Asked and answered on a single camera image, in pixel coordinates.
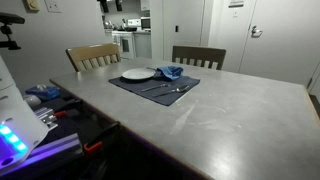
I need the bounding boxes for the silver spoon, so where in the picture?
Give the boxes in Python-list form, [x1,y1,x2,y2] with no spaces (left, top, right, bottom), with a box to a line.
[152,85,190,98]

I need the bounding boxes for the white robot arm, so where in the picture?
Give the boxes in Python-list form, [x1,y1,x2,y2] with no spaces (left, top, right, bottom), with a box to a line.
[0,56,49,172]

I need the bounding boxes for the white round plate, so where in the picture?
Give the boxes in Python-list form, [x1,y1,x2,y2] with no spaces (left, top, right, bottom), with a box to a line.
[122,68,155,80]

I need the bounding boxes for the dark blue placemat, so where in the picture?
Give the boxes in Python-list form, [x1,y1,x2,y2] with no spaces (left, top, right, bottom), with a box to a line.
[109,75,200,106]

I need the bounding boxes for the silver fork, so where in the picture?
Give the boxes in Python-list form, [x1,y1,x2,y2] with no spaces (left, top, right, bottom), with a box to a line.
[141,83,171,92]

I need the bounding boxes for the blue crumpled napkin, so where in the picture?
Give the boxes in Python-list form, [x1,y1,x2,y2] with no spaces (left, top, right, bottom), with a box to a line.
[157,66,184,81]

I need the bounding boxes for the white kitchen stove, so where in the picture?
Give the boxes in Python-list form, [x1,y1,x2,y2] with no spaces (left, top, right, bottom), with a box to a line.
[112,19,137,59]

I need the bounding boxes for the dark wooden chair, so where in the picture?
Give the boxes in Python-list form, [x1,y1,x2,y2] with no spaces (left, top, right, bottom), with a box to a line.
[172,46,226,70]

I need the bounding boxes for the microwave oven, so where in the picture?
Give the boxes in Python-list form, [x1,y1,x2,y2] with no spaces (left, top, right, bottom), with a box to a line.
[141,17,151,31]

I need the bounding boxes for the light wooden chair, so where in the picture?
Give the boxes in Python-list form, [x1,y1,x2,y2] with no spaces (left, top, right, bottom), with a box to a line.
[65,43,121,72]

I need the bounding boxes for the orange black clamp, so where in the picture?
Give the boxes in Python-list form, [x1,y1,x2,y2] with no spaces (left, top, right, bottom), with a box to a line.
[83,121,120,155]

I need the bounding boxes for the blue tissue box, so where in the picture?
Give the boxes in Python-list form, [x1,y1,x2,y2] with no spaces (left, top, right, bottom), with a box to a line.
[25,85,60,101]

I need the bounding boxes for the silver door handle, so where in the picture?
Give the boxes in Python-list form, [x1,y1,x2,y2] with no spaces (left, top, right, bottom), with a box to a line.
[251,26,263,38]

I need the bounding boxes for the beige wall thermostat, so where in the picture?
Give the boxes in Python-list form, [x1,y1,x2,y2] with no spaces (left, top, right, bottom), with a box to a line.
[26,0,39,11]

